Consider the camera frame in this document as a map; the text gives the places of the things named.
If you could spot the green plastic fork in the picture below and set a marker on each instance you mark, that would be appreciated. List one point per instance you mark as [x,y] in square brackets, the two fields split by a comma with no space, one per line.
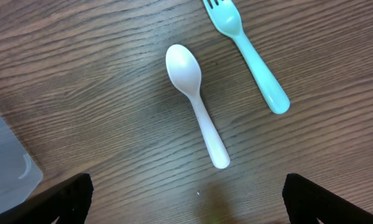
[227,20]

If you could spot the clear plastic container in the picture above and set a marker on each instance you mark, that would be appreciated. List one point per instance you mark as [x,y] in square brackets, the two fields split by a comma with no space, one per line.
[19,174]

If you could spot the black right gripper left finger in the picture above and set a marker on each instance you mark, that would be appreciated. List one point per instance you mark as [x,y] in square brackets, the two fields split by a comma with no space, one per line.
[65,203]

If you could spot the pink plastic spoon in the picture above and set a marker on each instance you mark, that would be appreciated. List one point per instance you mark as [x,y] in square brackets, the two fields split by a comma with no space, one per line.
[185,74]

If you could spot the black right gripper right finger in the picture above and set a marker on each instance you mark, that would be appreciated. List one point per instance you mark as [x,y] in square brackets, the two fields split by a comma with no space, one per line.
[307,202]

